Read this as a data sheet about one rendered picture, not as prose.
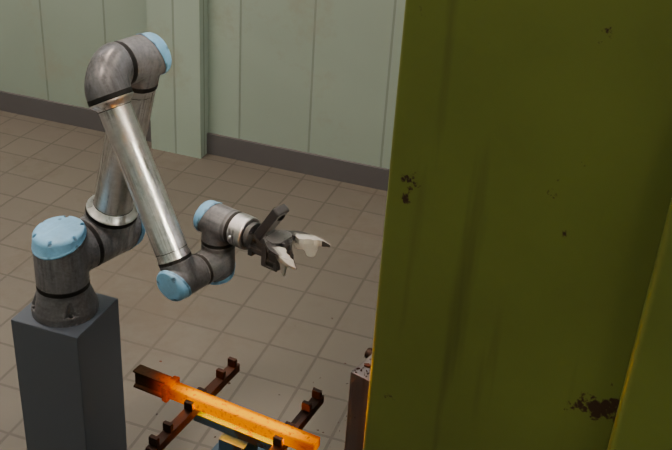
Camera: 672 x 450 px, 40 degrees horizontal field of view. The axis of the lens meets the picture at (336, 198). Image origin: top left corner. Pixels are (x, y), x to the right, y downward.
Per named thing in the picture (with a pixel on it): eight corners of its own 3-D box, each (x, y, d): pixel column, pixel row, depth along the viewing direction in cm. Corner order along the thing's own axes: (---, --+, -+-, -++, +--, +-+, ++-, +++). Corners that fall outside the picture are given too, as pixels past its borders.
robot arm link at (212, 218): (214, 224, 254) (214, 192, 249) (249, 239, 248) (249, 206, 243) (190, 237, 247) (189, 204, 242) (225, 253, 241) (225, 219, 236)
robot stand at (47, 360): (29, 475, 293) (10, 319, 265) (69, 431, 312) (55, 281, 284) (90, 495, 287) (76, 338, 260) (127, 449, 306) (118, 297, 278)
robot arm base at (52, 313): (17, 318, 266) (14, 289, 262) (56, 285, 282) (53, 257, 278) (75, 334, 261) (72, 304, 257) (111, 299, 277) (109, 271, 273)
